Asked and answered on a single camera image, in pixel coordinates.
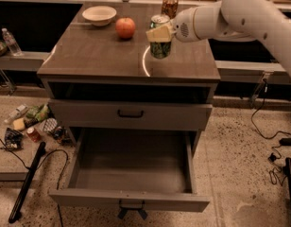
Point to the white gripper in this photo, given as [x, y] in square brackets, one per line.
[182, 26]

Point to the green soda can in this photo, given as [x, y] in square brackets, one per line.
[159, 50]

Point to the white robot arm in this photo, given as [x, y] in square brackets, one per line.
[260, 20]

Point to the orange patterned can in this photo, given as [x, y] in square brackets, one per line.
[169, 8]

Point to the grey drawer cabinet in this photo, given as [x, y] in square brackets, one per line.
[94, 64]

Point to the open grey lower drawer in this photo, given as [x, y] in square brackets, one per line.
[132, 170]

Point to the dark blue can on floor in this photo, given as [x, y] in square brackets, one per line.
[61, 136]

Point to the small red can on floor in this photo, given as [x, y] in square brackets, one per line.
[33, 134]

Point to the red apple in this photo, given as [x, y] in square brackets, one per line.
[125, 28]

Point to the white bowl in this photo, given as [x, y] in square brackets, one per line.
[99, 15]

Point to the white checkered package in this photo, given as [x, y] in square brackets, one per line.
[49, 125]

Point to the green snack bag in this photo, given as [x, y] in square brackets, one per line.
[36, 114]

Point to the clear plastic water bottle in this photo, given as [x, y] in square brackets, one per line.
[10, 41]

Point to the black power adapter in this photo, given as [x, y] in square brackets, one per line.
[285, 142]

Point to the plastic bottle on floor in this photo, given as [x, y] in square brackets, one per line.
[17, 113]

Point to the yellow sponge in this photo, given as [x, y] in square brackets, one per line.
[19, 124]

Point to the blue patterned snack bag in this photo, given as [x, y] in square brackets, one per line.
[12, 139]

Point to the black bar on floor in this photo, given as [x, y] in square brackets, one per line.
[16, 210]

